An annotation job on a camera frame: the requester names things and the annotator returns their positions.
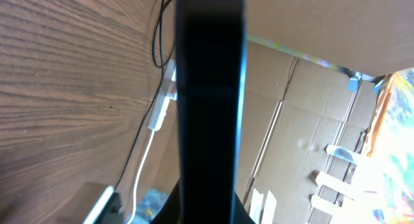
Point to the Samsung Galaxy smartphone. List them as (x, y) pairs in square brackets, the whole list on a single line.
[(211, 70)]

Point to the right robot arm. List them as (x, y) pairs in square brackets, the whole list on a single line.
[(92, 203)]

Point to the white power strip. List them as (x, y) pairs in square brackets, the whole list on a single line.
[(167, 92)]

